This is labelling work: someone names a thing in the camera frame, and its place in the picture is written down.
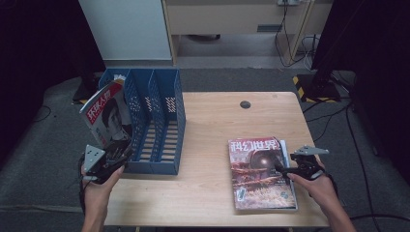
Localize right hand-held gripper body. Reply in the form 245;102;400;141
289;145;330;181

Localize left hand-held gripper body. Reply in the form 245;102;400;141
80;144;127;186

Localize red planet cover magazine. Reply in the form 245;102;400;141
227;136;298;212

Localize portrait cover magazine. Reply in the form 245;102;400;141
79;74;133;162

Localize blue plastic file rack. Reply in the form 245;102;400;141
98;68;187;176

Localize person's right hand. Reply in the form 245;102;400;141
285;159;337;206

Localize person's left hand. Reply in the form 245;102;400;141
80;164;126;208

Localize black stand base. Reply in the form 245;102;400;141
71;69;107;105

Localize black stand with striped base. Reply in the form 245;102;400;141
292;47;342;104

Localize white cabinet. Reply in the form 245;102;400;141
78;0;173;62

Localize black curtain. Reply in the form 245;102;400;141
310;0;410;175
0;0;107;162

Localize beige wooden desk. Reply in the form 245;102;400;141
161;0;335;67

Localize right hand-held gripper black cable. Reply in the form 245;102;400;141
327;172;339;197

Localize hand-held gripper black cable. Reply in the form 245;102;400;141
76;154;90;216
327;172;339;197

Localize left hand-held gripper black cable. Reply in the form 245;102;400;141
76;154;90;216

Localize short black floor cable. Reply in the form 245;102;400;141
32;105;52;124

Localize long black floor cable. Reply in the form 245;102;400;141
303;96;410;223

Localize hanging black cables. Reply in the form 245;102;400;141
274;0;320;69

